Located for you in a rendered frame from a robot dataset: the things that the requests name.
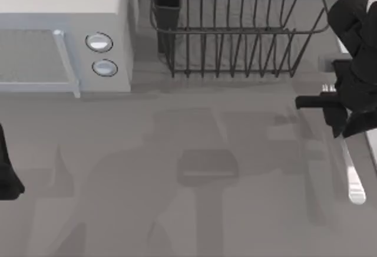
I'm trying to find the silver fork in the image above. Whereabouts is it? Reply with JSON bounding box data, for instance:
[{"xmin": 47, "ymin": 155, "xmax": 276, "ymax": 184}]
[{"xmin": 321, "ymin": 83, "xmax": 367, "ymax": 205}]

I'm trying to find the black cutlery holder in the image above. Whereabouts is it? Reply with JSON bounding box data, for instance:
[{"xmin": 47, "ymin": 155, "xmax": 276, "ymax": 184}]
[{"xmin": 150, "ymin": 0, "xmax": 184, "ymax": 55}]

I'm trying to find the small round microwave knob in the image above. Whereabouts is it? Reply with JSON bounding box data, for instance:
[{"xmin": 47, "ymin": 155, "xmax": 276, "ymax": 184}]
[{"xmin": 91, "ymin": 58, "xmax": 119, "ymax": 78}]

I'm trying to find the large round microwave knob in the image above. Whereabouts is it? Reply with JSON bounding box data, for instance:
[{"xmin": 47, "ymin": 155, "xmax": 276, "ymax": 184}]
[{"xmin": 84, "ymin": 31, "xmax": 114, "ymax": 54}]

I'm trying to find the pale microwave oven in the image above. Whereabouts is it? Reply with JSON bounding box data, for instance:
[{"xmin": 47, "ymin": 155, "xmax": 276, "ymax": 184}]
[{"xmin": 0, "ymin": 0, "xmax": 134, "ymax": 98}]

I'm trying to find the glass microwave door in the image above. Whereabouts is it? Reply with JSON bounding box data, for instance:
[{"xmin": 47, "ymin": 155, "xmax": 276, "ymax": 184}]
[{"xmin": 0, "ymin": 29, "xmax": 81, "ymax": 98}]

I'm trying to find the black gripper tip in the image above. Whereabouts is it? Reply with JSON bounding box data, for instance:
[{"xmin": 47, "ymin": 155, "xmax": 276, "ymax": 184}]
[{"xmin": 0, "ymin": 123, "xmax": 26, "ymax": 202}]

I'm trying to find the dark wire dish rack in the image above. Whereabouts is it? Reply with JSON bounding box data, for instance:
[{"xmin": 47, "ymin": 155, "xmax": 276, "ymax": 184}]
[{"xmin": 149, "ymin": 0, "xmax": 331, "ymax": 79}]

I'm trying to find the pale microwave door handle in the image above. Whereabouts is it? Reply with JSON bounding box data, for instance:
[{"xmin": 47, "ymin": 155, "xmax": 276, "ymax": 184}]
[{"xmin": 53, "ymin": 29, "xmax": 81, "ymax": 98}]

